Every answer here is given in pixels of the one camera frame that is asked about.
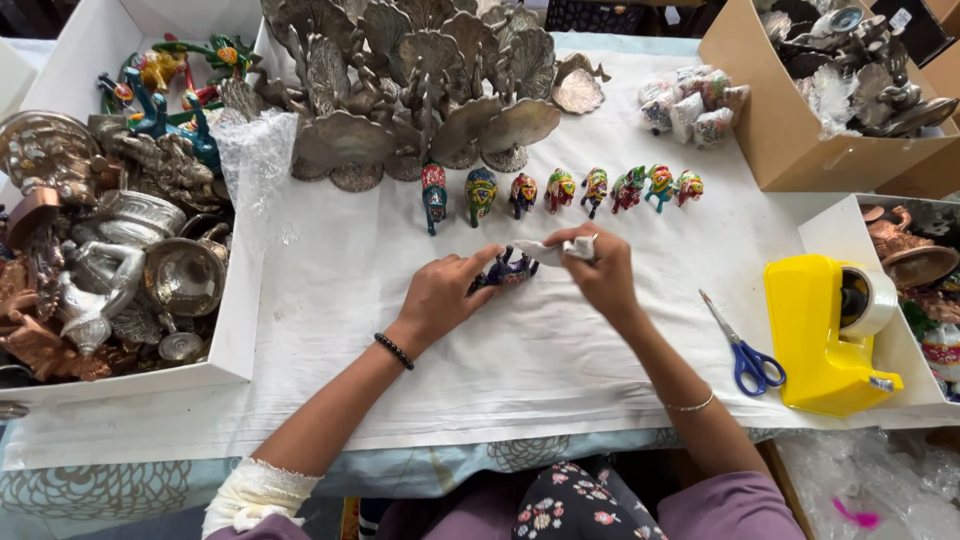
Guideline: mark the person's right hand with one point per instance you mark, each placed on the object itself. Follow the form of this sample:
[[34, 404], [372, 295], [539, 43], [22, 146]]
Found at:
[[611, 274]]

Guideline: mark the person's left hand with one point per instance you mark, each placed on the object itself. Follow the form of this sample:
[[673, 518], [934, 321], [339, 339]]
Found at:
[[431, 296]]

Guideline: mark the person's right fingers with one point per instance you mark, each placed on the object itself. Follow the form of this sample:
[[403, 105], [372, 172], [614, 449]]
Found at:
[[577, 229]]

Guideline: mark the white wiping cloth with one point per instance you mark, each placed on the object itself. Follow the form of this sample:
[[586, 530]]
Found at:
[[544, 252]]

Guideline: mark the dark blue elephant figurine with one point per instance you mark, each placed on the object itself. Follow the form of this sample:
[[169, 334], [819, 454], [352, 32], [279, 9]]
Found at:
[[510, 274]]

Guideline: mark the row of painted elephants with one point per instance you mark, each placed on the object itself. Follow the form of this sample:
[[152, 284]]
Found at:
[[559, 189]]

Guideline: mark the white table cloth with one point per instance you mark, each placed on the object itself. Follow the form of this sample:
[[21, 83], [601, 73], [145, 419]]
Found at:
[[525, 360]]

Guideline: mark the pile of bubble-wrapped figurines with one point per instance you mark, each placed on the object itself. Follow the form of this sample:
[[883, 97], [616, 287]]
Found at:
[[690, 105]]

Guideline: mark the thin gold bangle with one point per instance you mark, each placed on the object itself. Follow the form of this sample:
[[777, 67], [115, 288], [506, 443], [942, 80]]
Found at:
[[694, 407]]

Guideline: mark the black woven basket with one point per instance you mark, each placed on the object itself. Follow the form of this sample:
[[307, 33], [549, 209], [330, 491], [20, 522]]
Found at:
[[592, 15]]

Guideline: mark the cluster of silver peacock figurines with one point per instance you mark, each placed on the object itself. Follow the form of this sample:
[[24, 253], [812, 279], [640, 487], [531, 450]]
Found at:
[[420, 82]]

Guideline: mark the cardboard box of metal figurines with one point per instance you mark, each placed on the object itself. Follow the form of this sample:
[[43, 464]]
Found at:
[[795, 142]]

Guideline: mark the yellow tape dispenser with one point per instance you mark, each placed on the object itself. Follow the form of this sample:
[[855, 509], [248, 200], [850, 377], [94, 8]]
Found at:
[[814, 337]]

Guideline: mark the black floral garment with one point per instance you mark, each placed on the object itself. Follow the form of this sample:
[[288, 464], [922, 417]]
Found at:
[[577, 502]]

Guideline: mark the clear tape roll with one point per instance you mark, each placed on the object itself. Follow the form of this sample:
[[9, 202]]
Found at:
[[877, 300]]

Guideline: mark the purple top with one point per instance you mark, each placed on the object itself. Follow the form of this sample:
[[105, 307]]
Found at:
[[735, 510]]

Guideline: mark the bubble wrap sheet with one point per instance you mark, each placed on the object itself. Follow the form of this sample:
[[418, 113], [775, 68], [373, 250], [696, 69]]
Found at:
[[251, 161]]

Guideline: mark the white box of copper figurines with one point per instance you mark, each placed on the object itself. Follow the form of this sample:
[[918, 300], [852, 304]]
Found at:
[[911, 262]]

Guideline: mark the heap of clear plastic bags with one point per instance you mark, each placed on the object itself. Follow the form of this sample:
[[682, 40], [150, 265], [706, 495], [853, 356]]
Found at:
[[877, 472]]

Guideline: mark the black box with white label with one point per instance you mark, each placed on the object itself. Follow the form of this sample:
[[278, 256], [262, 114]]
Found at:
[[911, 26]]

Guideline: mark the pink plastic scrap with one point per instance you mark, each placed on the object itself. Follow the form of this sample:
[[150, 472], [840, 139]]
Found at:
[[859, 516]]

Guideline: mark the group of colourful bird figurines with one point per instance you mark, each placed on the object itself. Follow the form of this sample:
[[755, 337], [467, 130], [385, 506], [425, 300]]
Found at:
[[176, 90]]

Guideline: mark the white box of metal idols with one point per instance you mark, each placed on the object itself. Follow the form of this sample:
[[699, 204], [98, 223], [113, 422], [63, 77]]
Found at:
[[112, 247]]

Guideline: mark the light blue floral tablecloth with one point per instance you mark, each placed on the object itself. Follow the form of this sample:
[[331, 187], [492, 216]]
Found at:
[[97, 487]]

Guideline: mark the empty white box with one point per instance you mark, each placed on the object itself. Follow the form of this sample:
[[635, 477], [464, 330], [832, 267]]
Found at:
[[13, 79]]

